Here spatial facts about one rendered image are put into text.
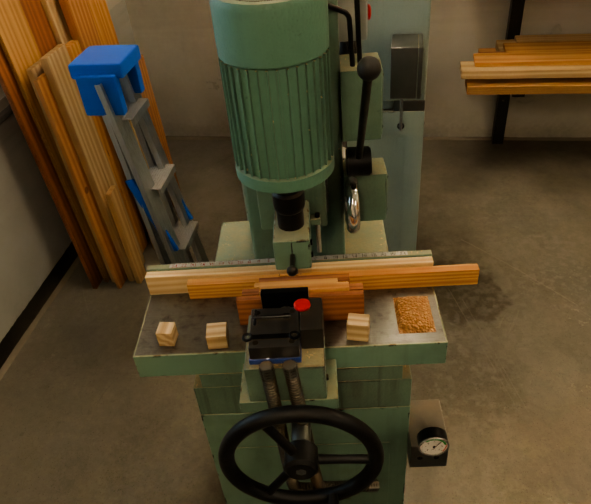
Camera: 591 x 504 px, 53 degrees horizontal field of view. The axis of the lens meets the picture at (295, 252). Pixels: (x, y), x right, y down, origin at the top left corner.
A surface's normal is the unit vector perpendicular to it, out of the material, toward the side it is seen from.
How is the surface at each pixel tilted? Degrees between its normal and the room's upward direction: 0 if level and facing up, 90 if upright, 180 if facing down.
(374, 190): 90
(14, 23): 87
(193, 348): 0
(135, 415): 0
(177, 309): 0
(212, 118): 90
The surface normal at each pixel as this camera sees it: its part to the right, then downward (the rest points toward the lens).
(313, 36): 0.74, 0.37
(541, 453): -0.07, -0.78
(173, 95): -0.15, 0.62
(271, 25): 0.06, 0.62
